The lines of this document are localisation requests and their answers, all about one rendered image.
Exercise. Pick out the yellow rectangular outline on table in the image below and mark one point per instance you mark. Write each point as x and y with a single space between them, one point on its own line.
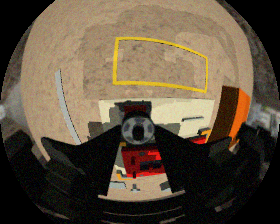
119 83

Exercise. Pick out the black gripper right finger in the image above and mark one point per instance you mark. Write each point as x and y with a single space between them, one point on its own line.
182 158

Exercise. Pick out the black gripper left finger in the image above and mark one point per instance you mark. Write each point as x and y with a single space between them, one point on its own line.
94 159

